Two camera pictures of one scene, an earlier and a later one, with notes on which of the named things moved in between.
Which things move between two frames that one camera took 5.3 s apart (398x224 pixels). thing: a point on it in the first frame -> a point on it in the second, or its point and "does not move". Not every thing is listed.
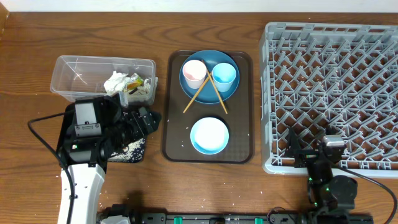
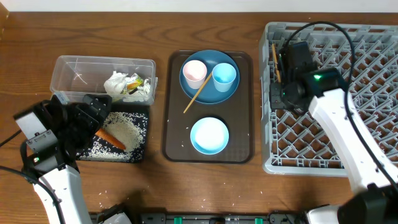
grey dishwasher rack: x=323 y=78 does not move
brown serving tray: x=177 y=145 does not move
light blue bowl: x=209 y=135 does not move
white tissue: x=117 y=82 does not move
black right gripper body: x=306 y=158 -> x=280 y=97
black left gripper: x=138 y=126 -> x=93 y=121
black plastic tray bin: x=124 y=129 does not move
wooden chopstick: x=198 y=91 does not move
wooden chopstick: x=209 y=74 -> x=278 y=79
